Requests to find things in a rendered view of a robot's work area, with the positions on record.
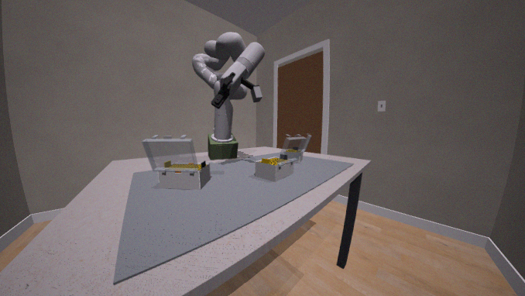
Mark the grey bench mat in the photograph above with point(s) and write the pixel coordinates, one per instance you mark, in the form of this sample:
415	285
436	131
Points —
162	224

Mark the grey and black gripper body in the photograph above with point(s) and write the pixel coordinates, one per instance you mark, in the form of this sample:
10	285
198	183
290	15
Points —
240	71

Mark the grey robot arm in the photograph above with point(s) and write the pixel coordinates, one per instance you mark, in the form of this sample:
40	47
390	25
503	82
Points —
206	65

